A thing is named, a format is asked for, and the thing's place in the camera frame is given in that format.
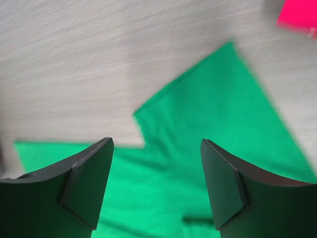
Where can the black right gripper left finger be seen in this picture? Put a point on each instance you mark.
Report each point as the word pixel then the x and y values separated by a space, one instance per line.
pixel 62 200

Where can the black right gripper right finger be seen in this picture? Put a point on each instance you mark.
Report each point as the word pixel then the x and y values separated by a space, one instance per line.
pixel 250 202

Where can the green t-shirt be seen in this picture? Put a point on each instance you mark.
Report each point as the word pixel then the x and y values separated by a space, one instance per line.
pixel 158 190

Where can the folded pink t-shirt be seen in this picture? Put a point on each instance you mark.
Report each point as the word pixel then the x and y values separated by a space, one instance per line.
pixel 299 14

